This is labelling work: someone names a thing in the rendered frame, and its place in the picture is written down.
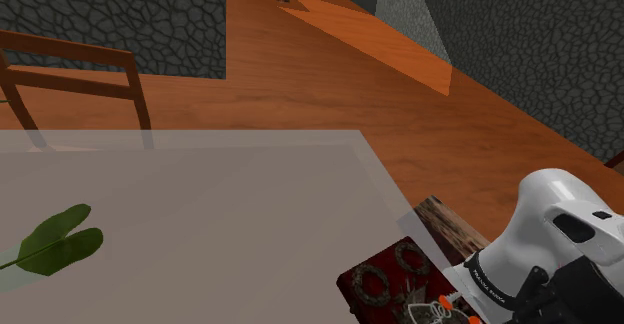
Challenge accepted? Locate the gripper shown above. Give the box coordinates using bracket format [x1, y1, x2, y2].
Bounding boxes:
[506, 254, 624, 324]

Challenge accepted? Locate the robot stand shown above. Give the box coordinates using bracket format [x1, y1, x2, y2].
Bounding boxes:
[413, 195, 492, 268]

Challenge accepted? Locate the red patterned flat box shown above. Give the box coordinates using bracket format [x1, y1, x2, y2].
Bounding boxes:
[335, 236, 485, 324]

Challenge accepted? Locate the glass table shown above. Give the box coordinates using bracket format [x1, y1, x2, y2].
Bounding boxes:
[0, 128, 472, 324]

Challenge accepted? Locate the green leaf plant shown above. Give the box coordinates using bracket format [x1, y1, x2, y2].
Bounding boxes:
[0, 203, 105, 278]

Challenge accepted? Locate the brown wooden chair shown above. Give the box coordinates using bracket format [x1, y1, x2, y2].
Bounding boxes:
[0, 29, 155, 152]

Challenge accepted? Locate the clear glass vase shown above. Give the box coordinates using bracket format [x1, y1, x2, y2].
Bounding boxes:
[0, 244, 40, 295]

